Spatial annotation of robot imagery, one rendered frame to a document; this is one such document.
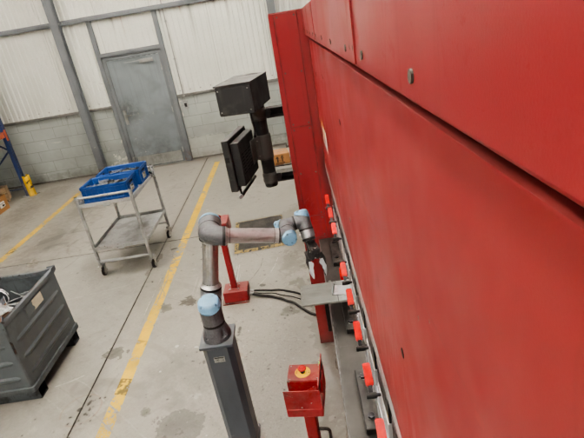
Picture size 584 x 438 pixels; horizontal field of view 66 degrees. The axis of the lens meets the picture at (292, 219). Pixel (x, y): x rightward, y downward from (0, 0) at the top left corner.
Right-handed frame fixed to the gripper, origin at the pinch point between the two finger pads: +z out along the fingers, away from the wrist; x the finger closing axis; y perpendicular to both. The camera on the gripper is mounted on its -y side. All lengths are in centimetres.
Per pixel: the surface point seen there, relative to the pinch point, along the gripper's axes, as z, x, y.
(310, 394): 46, 25, -35
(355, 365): 39, 4, -39
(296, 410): 52, 32, -29
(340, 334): 28.3, 2.2, -19.9
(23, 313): -28, 195, 125
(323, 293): 8.8, 2.7, -10.4
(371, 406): 49, 7, -63
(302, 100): -101, -24, 23
